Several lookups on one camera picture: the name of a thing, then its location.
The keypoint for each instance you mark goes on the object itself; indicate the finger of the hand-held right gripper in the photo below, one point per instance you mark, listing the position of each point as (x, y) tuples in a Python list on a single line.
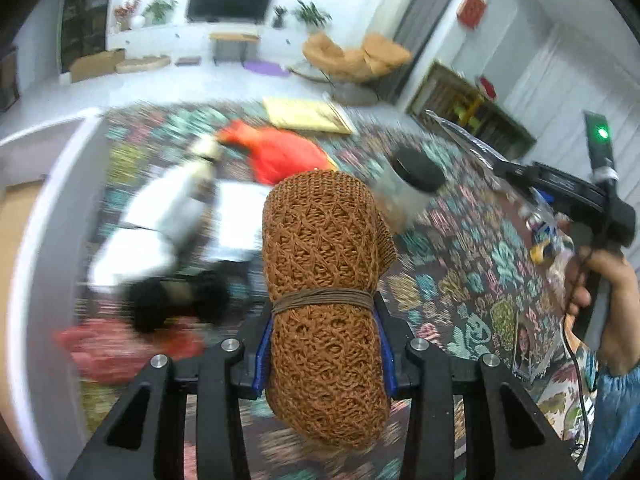
[(515, 172)]

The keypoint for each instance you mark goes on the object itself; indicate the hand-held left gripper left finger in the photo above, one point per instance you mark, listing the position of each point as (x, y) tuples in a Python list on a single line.
[(261, 362)]

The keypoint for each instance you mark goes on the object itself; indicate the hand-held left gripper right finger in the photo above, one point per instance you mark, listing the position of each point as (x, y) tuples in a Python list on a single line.
[(388, 362)]

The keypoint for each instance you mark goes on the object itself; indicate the clear plastic packet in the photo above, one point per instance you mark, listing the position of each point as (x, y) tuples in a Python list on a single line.
[(542, 237)]

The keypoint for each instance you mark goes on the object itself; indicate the brown knitted fabric roll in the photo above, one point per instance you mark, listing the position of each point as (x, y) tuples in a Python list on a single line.
[(325, 260)]

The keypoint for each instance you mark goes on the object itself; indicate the person's right forearm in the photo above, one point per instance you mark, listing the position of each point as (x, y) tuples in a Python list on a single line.
[(617, 425)]

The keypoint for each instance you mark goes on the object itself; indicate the person's right hand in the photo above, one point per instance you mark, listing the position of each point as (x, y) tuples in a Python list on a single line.
[(615, 310)]

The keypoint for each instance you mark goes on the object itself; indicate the dark wooden shelf cabinet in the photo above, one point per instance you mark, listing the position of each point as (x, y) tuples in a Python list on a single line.
[(465, 105)]

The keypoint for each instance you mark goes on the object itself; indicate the black fuzzy item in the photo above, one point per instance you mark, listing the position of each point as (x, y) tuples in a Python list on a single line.
[(175, 300)]

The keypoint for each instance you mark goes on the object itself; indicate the clear plastic jar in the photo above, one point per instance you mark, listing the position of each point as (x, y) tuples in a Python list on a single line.
[(407, 185)]

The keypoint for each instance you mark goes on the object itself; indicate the colourful patterned woven blanket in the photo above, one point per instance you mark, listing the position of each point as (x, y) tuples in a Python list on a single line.
[(460, 270)]

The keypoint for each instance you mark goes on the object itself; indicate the photo card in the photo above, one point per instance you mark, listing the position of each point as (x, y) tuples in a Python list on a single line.
[(527, 345)]

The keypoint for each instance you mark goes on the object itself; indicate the white flat object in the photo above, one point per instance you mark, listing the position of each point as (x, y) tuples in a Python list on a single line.
[(240, 220)]

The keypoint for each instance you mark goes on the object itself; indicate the red cloth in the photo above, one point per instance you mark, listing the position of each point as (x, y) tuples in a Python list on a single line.
[(115, 355)]

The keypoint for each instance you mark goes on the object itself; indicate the white plush toy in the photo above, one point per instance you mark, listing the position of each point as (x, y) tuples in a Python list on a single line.
[(170, 210)]

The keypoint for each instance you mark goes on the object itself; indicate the tan lounge chair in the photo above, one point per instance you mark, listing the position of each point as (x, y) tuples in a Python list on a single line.
[(350, 57)]

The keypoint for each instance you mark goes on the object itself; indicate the light curtain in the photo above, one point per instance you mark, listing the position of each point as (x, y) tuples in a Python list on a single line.
[(402, 0)]

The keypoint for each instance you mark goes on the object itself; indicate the orange fish plush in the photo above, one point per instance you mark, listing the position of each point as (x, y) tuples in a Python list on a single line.
[(282, 152)]

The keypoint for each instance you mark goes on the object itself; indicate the yellow cushion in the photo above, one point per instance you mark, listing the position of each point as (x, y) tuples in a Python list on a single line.
[(305, 114)]

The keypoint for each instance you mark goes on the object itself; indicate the beige cloth item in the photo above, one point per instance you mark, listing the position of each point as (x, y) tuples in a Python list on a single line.
[(206, 149)]

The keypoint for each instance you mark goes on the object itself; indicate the white board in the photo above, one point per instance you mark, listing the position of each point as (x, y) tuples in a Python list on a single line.
[(47, 260)]

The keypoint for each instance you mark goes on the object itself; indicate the large leafy potted plant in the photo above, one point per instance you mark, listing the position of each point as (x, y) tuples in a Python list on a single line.
[(312, 14)]

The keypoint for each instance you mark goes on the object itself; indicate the purple floor mat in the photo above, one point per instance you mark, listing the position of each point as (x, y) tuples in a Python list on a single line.
[(265, 67)]

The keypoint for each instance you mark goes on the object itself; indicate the small dark potted plant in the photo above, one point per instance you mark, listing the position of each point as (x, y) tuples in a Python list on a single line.
[(279, 16)]

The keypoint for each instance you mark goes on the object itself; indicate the small wooden table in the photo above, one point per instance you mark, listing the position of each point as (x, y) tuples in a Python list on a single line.
[(235, 40)]

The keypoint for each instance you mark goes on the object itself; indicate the beige round mat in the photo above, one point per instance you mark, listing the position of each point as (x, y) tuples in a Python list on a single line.
[(142, 63)]

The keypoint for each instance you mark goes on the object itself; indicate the black television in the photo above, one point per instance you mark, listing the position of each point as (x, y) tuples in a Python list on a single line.
[(230, 0)]

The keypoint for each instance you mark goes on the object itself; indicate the white television cabinet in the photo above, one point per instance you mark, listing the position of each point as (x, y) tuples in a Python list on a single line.
[(165, 37)]

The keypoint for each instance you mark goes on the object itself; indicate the cardboard box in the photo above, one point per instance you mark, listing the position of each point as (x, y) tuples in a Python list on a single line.
[(95, 65)]

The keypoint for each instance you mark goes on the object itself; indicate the green potted plant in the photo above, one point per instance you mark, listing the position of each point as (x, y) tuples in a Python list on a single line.
[(160, 9)]

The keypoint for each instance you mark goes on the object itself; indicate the red flowers in white vase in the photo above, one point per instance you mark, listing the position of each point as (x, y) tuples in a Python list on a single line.
[(131, 15)]

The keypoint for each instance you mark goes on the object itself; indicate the dark glass display cabinet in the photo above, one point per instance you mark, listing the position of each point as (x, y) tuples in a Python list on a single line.
[(85, 15)]

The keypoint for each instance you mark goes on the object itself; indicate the red wall decoration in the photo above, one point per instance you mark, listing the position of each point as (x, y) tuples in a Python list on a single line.
[(471, 9)]

